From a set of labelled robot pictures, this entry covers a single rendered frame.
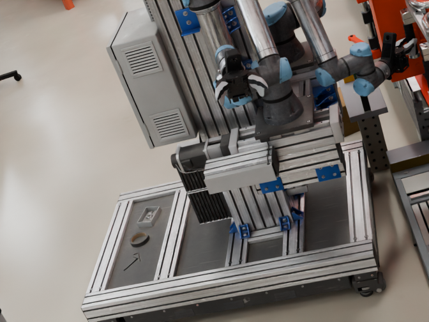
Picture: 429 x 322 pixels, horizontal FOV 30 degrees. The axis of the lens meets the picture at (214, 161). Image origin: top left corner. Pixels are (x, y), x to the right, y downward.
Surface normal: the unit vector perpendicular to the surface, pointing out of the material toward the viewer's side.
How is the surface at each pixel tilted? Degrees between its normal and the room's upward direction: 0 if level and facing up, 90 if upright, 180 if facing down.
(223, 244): 0
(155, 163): 0
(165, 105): 90
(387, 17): 90
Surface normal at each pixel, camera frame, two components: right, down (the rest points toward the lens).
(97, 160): -0.32, -0.81
